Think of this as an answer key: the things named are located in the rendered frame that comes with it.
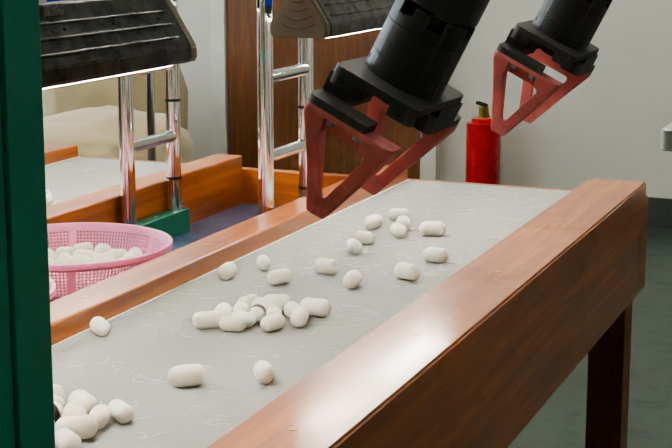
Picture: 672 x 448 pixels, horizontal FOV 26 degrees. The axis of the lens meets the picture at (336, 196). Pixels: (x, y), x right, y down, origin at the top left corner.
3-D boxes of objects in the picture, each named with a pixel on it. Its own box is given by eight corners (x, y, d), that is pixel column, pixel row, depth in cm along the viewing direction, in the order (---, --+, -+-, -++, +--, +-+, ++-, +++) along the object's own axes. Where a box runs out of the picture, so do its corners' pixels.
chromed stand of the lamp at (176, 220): (190, 230, 246) (185, -37, 238) (129, 255, 228) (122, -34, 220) (93, 222, 253) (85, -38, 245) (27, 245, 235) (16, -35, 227)
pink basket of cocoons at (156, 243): (208, 298, 201) (207, 231, 200) (107, 349, 177) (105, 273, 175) (45, 280, 211) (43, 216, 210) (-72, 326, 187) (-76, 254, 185)
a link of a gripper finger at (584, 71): (481, 109, 143) (525, 24, 140) (501, 101, 149) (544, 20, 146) (540, 144, 141) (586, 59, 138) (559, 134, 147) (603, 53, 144)
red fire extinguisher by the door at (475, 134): (504, 216, 603) (507, 97, 593) (492, 224, 586) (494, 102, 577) (472, 214, 608) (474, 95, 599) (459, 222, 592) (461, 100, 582)
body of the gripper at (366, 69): (323, 87, 96) (371, -13, 94) (379, 73, 106) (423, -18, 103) (405, 135, 95) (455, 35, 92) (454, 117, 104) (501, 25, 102)
